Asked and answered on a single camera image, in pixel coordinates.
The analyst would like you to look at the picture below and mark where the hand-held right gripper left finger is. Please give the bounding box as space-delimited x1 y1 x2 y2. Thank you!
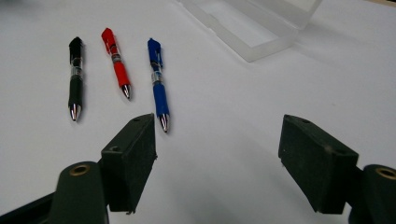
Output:
49 113 158 224

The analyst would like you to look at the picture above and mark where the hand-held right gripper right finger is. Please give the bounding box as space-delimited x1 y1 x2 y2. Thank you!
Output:
277 114 396 224

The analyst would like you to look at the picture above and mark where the blue pen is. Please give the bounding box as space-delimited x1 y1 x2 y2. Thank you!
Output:
147 37 171 134

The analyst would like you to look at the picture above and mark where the black pen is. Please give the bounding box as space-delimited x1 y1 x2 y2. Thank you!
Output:
67 35 85 122

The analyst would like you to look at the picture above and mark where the red pen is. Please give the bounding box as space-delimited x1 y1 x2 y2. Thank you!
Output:
100 27 133 101

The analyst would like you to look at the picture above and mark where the clear plastic box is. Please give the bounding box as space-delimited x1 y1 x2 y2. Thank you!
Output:
177 0 324 63

